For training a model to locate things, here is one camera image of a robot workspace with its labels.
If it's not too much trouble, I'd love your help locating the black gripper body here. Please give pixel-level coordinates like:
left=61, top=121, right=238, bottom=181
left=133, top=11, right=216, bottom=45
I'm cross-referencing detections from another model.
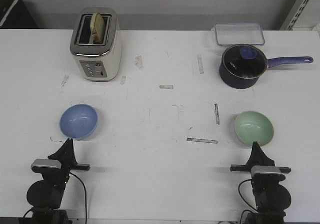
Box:
left=42, top=161, right=91, bottom=187
left=230, top=164, right=291, bottom=182

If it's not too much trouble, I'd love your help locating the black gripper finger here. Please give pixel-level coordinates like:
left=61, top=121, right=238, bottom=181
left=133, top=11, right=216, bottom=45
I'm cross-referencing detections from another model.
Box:
left=47, top=138, right=76, bottom=160
left=246, top=141, right=275, bottom=165

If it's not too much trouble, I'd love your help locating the green bowl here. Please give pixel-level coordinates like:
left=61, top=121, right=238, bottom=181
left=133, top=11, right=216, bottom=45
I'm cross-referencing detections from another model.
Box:
left=234, top=111, right=274, bottom=146

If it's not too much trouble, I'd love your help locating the blue bowl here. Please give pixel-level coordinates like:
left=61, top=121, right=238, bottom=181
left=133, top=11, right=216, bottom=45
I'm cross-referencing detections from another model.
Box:
left=59, top=104, right=98, bottom=140

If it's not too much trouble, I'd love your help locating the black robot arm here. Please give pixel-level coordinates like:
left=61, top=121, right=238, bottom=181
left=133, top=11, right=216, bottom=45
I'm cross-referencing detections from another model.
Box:
left=230, top=141, right=292, bottom=224
left=26, top=138, right=90, bottom=224

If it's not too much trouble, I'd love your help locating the dark blue saucepan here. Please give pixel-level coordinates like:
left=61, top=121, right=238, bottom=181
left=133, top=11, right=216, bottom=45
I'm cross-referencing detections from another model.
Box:
left=219, top=54, right=314, bottom=89

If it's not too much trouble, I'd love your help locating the glass lid with blue knob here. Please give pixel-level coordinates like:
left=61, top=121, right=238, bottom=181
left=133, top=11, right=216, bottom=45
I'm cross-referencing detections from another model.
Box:
left=222, top=44, right=268, bottom=79

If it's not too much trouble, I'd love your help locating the cream and chrome toaster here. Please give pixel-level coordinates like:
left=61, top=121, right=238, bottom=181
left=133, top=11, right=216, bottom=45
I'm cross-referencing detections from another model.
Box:
left=70, top=7, right=122, bottom=81

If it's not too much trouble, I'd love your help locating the clear plastic food container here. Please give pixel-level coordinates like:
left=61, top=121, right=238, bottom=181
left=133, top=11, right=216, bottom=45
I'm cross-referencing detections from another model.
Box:
left=211, top=23, right=265, bottom=46

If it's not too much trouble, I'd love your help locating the bread slice in toaster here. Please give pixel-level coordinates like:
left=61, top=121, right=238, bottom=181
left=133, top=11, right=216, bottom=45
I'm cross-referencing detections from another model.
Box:
left=90, top=12, right=105, bottom=44

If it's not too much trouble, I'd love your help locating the black box in corner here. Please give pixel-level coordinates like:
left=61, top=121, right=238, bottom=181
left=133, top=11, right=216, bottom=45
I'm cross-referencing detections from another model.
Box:
left=0, top=0, right=38, bottom=29

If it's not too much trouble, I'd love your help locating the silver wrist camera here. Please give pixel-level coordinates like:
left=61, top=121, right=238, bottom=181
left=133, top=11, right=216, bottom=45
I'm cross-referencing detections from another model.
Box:
left=250, top=165, right=283, bottom=177
left=30, top=159, right=62, bottom=174

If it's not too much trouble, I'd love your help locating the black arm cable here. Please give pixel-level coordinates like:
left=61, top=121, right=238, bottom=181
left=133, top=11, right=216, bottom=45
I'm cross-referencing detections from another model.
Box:
left=238, top=179, right=257, bottom=214
left=67, top=172, right=88, bottom=222

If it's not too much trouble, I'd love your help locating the perforated metal shelf post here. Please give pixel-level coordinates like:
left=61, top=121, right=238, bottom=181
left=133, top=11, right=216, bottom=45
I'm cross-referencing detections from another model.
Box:
left=279, top=0, right=320, bottom=31

